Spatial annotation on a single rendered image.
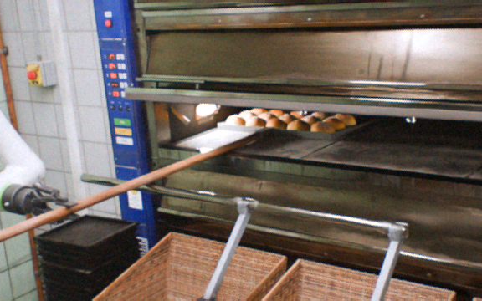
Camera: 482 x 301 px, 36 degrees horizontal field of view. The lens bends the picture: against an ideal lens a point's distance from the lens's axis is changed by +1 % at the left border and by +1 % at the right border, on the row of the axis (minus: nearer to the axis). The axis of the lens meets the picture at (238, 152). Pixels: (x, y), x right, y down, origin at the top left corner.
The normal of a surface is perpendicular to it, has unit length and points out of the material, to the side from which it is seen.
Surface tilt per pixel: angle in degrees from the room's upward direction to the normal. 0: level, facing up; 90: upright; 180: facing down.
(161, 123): 90
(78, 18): 90
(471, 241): 70
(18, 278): 90
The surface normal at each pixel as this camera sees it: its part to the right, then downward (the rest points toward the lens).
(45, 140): -0.61, 0.25
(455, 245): -0.60, -0.10
